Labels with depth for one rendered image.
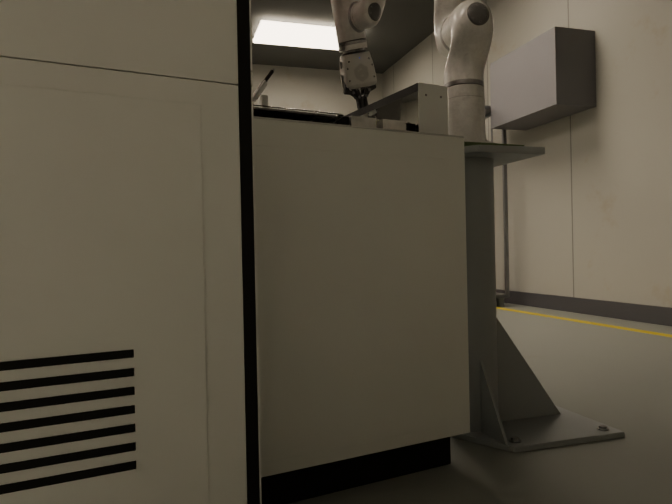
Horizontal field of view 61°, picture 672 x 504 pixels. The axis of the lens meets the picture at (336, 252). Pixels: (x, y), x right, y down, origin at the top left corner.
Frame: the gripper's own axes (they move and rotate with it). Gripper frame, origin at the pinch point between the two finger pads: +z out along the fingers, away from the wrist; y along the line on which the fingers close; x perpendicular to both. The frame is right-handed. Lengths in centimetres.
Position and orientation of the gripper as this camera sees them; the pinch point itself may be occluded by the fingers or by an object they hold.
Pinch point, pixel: (362, 105)
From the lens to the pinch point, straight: 179.2
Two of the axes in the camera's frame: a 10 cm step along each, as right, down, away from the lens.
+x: -4.2, -1.9, 8.9
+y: 8.9, -2.8, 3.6
